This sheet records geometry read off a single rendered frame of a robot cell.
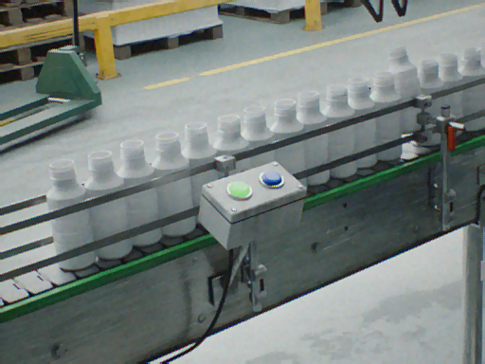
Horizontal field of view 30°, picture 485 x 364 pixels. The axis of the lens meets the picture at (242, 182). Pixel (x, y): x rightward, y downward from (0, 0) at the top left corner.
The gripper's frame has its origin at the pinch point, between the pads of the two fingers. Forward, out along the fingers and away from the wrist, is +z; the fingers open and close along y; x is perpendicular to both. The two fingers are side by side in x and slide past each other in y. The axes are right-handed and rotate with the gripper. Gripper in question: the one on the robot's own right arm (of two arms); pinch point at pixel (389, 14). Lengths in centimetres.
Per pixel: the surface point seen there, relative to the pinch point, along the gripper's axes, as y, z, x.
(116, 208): -3, 19, 65
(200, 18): 532, -40, -289
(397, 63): -0.8, 9.2, 1.4
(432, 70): -2.5, 12.1, -5.3
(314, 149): -1.1, 19.7, 24.9
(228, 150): -2.7, 15.3, 43.3
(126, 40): 532, -35, -217
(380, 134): 0.1, 21.0, 8.5
